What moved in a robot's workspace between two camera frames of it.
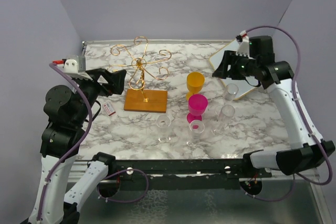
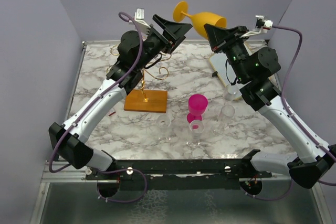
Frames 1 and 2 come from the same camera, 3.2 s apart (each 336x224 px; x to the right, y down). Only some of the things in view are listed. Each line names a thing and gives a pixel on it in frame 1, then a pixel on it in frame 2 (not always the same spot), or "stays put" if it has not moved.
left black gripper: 116,80 → 175,31
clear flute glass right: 226,114 stays put
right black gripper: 222,71 → 216,34
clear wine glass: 231,91 stays put
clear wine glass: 164,131 stays put
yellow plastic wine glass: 195,82 → 180,12
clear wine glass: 197,127 stays put
